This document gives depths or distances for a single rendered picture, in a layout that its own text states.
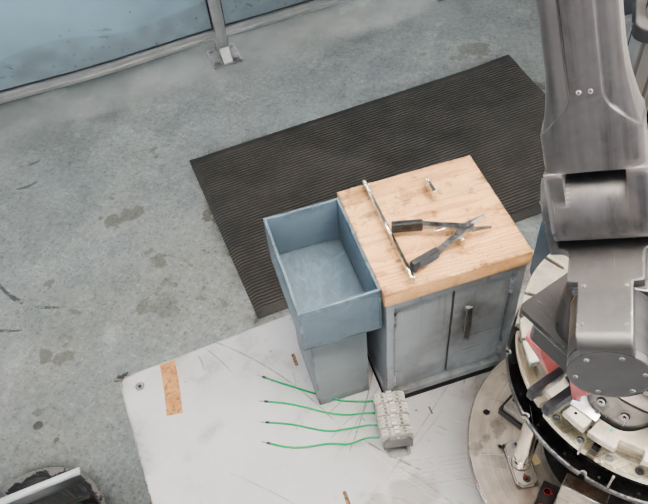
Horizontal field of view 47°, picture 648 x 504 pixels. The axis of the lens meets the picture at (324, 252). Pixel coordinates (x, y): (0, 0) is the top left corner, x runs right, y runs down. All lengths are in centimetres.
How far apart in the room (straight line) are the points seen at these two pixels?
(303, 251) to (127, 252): 146
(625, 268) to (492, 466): 60
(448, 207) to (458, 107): 181
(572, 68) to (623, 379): 21
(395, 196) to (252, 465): 44
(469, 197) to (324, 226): 20
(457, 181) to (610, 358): 55
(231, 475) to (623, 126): 80
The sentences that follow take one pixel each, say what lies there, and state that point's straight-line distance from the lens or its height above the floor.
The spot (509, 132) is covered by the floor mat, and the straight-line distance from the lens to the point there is 272.
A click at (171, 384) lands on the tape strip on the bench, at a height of 78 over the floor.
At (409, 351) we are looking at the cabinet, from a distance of 106.
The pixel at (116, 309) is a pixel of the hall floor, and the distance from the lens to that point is 234.
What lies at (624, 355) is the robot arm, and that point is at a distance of 53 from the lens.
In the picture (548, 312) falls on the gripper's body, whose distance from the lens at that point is 67.
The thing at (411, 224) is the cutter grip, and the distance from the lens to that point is 95.
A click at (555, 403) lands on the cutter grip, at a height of 118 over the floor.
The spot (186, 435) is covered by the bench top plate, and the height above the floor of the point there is 78.
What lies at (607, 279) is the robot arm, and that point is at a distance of 54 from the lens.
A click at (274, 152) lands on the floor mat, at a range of 265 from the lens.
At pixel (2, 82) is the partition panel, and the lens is 303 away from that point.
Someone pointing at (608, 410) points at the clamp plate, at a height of 110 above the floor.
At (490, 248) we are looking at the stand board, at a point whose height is 107.
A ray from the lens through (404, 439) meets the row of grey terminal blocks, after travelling 110.
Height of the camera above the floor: 181
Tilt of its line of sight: 51 degrees down
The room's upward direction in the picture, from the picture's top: 6 degrees counter-clockwise
